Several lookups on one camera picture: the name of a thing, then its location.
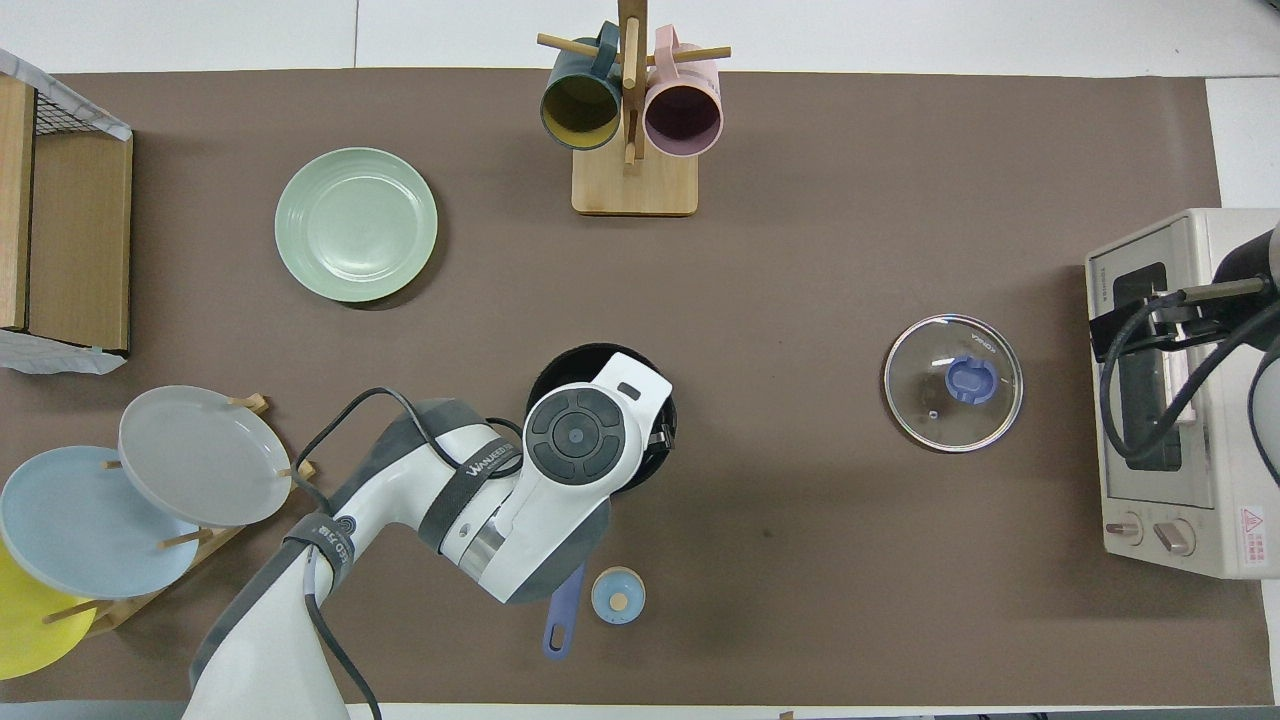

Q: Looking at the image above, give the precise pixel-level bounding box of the dark teal mug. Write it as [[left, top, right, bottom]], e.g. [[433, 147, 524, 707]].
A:
[[540, 22, 624, 152]]

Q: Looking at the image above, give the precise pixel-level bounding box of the wooden mug tree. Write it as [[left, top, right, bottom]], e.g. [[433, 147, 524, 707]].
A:
[[537, 0, 732, 217]]

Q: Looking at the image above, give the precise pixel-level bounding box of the black pot with blue handle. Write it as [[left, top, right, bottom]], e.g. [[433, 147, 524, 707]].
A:
[[526, 343, 679, 661]]

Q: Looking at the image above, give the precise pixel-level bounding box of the light green plate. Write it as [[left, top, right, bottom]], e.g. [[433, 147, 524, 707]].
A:
[[275, 147, 439, 303]]

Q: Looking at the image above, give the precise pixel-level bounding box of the light blue plate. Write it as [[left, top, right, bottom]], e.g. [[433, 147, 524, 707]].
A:
[[0, 446, 201, 600]]

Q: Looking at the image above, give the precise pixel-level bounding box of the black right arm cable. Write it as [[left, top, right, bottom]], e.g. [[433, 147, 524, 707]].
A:
[[1099, 280, 1280, 464]]

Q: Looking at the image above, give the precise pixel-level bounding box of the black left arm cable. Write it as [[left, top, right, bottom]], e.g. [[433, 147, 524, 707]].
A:
[[293, 386, 527, 720]]

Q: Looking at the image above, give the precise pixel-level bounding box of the pink mug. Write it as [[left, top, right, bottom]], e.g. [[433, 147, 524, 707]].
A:
[[643, 25, 723, 159]]

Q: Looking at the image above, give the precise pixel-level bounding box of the wooden plate rack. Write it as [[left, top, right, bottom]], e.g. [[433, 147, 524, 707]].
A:
[[42, 393, 317, 638]]

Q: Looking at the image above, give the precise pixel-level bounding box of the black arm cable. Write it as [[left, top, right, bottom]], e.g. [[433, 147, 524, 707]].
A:
[[293, 386, 527, 720], [1099, 280, 1280, 464]]

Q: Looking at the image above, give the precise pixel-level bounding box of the wooden box shelf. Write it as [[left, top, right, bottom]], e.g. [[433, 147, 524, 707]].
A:
[[0, 75, 134, 356]]

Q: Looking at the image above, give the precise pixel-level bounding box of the beige toaster oven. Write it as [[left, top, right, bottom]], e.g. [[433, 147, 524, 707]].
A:
[[1085, 208, 1280, 581]]

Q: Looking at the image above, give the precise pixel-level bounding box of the small blue round jar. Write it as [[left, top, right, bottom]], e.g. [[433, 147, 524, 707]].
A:
[[591, 566, 647, 626]]

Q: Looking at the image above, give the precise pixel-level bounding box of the white crumpled cloth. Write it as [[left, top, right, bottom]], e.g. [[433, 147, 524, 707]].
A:
[[0, 328, 129, 377]]

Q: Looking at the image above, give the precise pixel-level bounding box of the yellow plate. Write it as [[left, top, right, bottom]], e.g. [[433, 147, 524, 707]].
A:
[[0, 540, 98, 681]]

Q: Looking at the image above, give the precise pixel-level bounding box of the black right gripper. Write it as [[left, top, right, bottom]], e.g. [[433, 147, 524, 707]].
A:
[[1090, 285, 1233, 364]]

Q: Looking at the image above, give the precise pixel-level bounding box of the glass lid with blue knob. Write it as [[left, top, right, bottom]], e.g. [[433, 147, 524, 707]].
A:
[[884, 314, 1025, 454]]

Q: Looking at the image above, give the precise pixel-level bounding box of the wire basket with marble rim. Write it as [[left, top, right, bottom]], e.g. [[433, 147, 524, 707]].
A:
[[0, 48, 133, 142]]

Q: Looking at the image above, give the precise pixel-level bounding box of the brown table mat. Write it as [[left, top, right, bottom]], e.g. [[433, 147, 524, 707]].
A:
[[0, 68, 1274, 706]]

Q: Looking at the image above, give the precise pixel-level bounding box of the grey plate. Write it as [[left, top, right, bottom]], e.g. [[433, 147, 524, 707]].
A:
[[118, 385, 293, 528]]

